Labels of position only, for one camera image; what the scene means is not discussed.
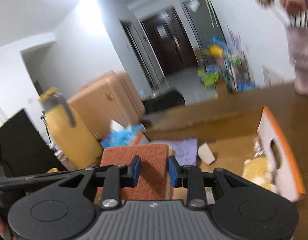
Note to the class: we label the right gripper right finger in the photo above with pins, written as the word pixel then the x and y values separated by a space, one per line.
pixel 191 178

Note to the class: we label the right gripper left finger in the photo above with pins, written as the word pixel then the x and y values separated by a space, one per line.
pixel 115 178

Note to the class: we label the lavender towel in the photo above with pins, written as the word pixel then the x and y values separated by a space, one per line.
pixel 185 151

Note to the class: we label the orange brown sponge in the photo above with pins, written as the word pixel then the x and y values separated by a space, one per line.
pixel 154 182

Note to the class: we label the yellow white plush paw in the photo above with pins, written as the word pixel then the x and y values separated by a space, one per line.
pixel 260 172

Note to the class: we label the left hand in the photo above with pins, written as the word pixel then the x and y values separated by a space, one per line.
pixel 4 230

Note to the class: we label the white block in box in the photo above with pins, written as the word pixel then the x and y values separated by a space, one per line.
pixel 205 154

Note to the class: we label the black paper bag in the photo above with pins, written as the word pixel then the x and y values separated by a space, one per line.
pixel 23 149

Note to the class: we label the blue tissue pack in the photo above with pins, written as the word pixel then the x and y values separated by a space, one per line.
pixel 120 135

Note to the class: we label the yellow mug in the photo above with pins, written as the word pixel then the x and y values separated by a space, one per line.
pixel 53 170

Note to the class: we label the yellow thermos jug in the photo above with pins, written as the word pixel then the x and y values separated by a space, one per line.
pixel 69 131

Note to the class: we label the peach suitcase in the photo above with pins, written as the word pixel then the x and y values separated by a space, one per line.
pixel 111 96

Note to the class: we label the red cardboard box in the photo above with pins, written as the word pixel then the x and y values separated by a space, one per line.
pixel 236 137

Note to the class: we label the dark entrance door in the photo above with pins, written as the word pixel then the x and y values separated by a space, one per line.
pixel 170 42

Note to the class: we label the grey refrigerator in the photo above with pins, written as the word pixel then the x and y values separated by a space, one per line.
pixel 203 21

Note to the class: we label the pink textured vase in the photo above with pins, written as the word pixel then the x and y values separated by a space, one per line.
pixel 298 52

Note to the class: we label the wire rack with clutter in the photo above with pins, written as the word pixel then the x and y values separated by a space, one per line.
pixel 230 65

